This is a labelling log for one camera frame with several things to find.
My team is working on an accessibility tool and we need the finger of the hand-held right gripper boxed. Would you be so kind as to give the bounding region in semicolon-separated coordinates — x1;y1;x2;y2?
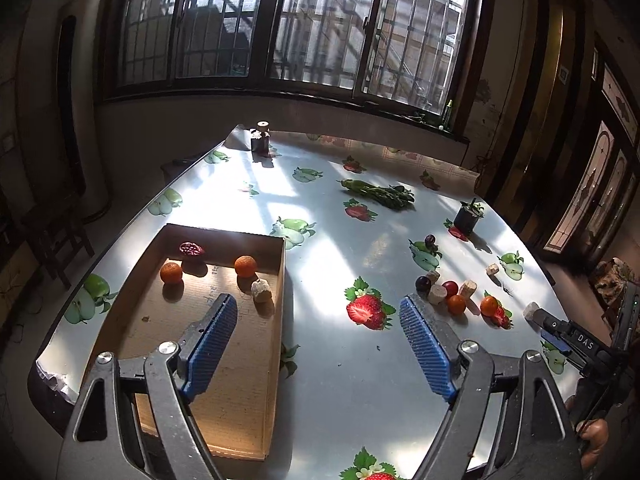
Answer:
541;340;603;377
532;307;615;367

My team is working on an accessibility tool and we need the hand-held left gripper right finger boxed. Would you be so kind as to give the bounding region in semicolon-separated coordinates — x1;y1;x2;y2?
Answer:
399;294;586;480

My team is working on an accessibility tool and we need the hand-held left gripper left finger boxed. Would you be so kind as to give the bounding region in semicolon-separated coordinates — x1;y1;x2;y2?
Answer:
56;292;239;480

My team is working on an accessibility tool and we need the shallow cardboard box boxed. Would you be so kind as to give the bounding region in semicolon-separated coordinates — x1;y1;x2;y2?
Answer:
82;223;287;461

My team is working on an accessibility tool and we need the person's right hand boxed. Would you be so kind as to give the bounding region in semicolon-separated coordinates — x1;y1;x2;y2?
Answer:
565;391;613;471

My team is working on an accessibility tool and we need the patterned cloth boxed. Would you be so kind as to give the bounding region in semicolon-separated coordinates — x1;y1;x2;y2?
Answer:
590;257;640;311

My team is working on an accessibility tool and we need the fruit print tablecloth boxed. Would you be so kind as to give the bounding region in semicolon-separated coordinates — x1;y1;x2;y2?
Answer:
32;124;601;480

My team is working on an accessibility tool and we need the black metal can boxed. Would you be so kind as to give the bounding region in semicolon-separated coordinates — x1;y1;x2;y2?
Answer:
452;200;485;234

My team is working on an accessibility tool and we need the green leafy vegetable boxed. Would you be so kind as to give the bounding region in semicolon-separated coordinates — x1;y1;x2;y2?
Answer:
340;178;416;209

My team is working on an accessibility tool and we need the wooden glass-panel door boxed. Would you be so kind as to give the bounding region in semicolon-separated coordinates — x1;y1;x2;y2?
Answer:
540;45;640;261

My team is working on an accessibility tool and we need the dark wooden chair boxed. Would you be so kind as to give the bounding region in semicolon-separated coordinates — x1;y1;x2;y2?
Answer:
20;190;96;291

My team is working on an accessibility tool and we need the small dark glass jar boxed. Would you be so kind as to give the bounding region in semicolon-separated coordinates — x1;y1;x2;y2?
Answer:
249;121;272;153

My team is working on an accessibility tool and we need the white standing air conditioner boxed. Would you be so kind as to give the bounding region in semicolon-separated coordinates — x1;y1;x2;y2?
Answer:
20;0;118;221

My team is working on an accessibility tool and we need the barred window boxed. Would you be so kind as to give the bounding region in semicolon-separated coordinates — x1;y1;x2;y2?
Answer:
97;0;496;131

